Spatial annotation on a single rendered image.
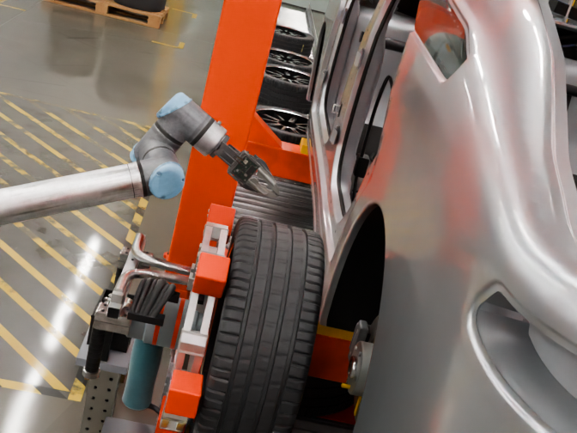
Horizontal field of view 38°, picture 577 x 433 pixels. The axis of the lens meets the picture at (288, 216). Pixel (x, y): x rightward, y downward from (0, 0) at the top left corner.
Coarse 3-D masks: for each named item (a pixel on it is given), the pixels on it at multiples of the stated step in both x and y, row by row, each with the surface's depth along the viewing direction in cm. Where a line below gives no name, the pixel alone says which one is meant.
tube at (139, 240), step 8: (136, 240) 232; (144, 240) 238; (136, 248) 227; (200, 248) 222; (136, 256) 226; (144, 256) 225; (152, 256) 225; (152, 264) 224; (160, 264) 224; (168, 264) 224; (176, 264) 225; (192, 264) 226; (176, 272) 225; (184, 272) 224; (192, 272) 224
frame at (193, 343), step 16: (208, 224) 227; (208, 240) 218; (224, 240) 220; (224, 256) 211; (192, 304) 203; (208, 304) 204; (192, 320) 202; (208, 320) 203; (192, 336) 200; (208, 336) 201; (192, 352) 201; (176, 368) 202; (192, 368) 202; (176, 416) 208
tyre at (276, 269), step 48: (240, 240) 212; (288, 240) 218; (240, 288) 201; (288, 288) 204; (240, 336) 198; (288, 336) 199; (240, 384) 198; (288, 384) 199; (192, 432) 211; (240, 432) 204; (288, 432) 204
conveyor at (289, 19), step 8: (280, 8) 1210; (280, 16) 1140; (288, 16) 1157; (296, 16) 1174; (304, 16) 1197; (312, 16) 1128; (288, 24) 1096; (296, 24) 1113; (304, 24) 1129; (312, 24) 1102; (312, 32) 1045; (312, 48) 975; (312, 56) 937
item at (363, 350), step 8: (376, 320) 237; (360, 344) 230; (368, 344) 229; (360, 352) 226; (368, 352) 226; (360, 360) 225; (368, 360) 224; (360, 368) 223; (360, 376) 223; (352, 384) 228; (360, 384) 224; (352, 392) 227; (360, 392) 226
